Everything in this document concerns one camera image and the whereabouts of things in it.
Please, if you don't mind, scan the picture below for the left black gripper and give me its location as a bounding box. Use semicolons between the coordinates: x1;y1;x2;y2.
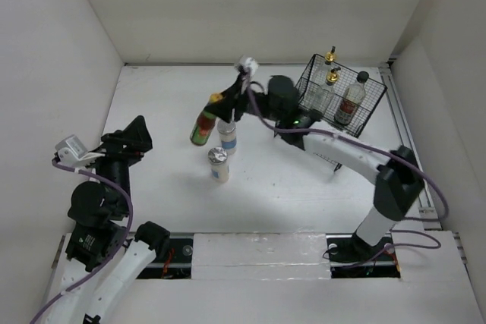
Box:
83;114;153;213

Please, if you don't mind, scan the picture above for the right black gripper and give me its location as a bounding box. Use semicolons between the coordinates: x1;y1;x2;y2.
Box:
204;74;284;124

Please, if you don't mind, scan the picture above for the silver-lid salt shaker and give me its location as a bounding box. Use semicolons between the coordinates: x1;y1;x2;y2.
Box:
217;119;237;155
207;147;229;183

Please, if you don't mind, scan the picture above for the green-label brown sauce bottle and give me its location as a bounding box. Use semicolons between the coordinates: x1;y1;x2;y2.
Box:
190;109;217;146

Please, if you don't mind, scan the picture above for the gold-capped oil dispenser bottle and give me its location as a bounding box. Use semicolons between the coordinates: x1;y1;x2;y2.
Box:
304;67;341;117

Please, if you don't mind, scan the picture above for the clear square glass bottle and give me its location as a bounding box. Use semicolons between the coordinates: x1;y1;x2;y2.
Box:
311;46;336;113

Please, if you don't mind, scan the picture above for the black-capped dark sauce bottle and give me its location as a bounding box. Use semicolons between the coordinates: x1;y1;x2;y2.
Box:
334;71;369;126

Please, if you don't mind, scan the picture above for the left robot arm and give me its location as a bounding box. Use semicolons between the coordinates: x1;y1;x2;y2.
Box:
31;115;170;323

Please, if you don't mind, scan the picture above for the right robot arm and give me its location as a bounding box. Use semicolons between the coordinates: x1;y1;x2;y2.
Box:
204;74;424;263

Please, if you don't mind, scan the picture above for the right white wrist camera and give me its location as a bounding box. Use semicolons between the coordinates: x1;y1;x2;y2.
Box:
235;56;259;77

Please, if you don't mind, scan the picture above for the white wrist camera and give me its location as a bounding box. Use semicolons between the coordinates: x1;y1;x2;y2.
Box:
235;56;259;77
55;134;104;168

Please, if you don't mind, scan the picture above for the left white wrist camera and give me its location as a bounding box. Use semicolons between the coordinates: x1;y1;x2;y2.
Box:
55;134;104;168

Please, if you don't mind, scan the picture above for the black wire rack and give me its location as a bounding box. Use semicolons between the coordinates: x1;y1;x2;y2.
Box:
276;54;387;138

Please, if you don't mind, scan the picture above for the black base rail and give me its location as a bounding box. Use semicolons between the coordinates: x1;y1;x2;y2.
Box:
138;234;401;281

